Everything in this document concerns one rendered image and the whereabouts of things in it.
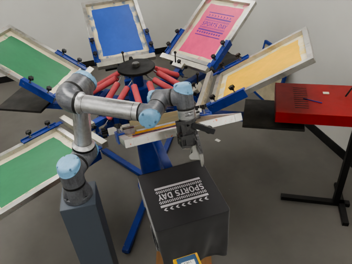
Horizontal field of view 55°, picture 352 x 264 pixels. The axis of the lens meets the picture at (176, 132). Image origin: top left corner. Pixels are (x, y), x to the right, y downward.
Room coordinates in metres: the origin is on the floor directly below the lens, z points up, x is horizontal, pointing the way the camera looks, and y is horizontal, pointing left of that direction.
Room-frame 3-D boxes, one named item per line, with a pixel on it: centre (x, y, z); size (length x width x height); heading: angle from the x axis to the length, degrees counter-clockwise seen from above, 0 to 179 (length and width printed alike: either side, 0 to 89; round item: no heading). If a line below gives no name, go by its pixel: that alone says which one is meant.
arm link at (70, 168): (1.30, 0.54, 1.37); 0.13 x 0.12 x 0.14; 161
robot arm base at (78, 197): (1.29, 0.54, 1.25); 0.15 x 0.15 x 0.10
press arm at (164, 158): (1.98, 0.12, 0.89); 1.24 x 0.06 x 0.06; 14
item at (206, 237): (1.28, -0.06, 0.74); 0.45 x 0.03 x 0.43; 104
